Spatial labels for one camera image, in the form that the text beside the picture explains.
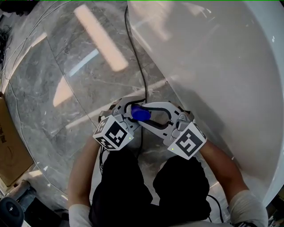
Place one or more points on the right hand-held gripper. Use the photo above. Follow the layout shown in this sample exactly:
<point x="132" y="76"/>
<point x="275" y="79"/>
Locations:
<point x="188" y="142"/>

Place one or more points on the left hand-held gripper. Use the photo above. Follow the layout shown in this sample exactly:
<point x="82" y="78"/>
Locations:
<point x="114" y="134"/>

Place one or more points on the blue bottle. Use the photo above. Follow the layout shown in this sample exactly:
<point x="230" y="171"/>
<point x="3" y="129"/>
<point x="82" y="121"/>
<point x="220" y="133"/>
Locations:
<point x="140" y="114"/>

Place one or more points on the white bathtub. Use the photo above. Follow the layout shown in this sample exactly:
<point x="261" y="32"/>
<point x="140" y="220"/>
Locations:
<point x="222" y="66"/>

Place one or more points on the person's left forearm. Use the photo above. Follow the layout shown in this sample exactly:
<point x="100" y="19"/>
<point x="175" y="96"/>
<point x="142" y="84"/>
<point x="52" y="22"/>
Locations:
<point x="82" y="173"/>

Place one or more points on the person's right forearm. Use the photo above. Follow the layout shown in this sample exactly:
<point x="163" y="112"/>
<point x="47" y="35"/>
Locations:
<point x="224" y="168"/>

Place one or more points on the person's left hand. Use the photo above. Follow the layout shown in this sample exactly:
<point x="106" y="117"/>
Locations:
<point x="115" y="103"/>

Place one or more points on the person's right hand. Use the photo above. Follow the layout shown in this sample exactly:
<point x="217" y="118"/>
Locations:
<point x="188" y="112"/>

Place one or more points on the person's right leg black trousers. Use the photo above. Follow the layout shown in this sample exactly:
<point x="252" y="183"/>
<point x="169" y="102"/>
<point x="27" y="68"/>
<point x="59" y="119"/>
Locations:
<point x="182" y="184"/>

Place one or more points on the person's leg black trousers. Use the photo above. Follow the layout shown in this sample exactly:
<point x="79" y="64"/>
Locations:
<point x="119" y="188"/>
<point x="182" y="184"/>

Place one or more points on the person's left leg black trousers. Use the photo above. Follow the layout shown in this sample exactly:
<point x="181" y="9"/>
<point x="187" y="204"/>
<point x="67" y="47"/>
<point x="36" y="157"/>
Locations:
<point x="119" y="188"/>

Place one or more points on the person's left white sleeve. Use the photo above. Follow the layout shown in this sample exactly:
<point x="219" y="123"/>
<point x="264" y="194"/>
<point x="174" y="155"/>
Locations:
<point x="78" y="216"/>

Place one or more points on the person's white sleeve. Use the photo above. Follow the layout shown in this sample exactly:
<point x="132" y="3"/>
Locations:
<point x="248" y="210"/>
<point x="78" y="216"/>

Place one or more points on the brown cardboard box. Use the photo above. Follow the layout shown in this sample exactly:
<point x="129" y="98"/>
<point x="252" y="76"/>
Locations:
<point x="11" y="146"/>

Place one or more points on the person's right white sleeve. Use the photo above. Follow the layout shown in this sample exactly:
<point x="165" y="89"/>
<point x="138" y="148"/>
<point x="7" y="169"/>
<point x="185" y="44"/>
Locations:
<point x="248" y="210"/>

